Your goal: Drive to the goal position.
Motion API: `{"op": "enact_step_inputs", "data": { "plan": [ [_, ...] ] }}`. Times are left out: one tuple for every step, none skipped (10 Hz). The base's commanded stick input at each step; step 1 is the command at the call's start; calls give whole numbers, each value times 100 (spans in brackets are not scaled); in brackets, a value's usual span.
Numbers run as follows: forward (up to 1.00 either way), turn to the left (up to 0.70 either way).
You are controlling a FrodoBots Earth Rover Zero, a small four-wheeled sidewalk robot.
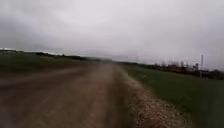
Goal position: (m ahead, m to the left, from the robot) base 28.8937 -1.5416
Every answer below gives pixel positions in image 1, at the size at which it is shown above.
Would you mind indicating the distant row of trees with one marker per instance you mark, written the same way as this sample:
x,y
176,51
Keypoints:
x,y
60,55

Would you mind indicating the grass field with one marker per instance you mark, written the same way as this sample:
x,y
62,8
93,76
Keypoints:
x,y
180,90
30,61

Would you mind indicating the dirt track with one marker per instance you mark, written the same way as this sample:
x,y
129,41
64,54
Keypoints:
x,y
80,96

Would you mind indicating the row of trees and buildings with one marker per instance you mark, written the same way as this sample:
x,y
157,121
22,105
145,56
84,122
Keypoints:
x,y
186,69

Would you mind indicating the pole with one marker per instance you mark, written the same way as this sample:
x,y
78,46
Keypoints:
x,y
201,65

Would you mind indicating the pale gravel verge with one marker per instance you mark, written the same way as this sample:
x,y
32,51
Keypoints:
x,y
150,110

